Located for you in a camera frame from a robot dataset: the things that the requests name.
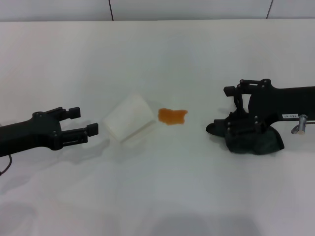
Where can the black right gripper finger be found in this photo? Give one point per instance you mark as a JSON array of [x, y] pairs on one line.
[[246, 125], [230, 91]]

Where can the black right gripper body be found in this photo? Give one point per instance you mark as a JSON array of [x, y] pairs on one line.
[[285, 103]]

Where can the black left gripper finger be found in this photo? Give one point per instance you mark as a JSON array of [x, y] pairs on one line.
[[92, 129], [73, 112]]

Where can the dark blue rag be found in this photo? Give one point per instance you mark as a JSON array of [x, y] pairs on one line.
[[258, 145]]

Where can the white paper cup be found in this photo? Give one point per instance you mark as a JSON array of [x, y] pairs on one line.
[[128, 115]]

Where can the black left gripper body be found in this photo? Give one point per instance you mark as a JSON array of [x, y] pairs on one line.
[[29, 135]]

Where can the brown water stain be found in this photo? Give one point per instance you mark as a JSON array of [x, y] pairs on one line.
[[172, 116]]

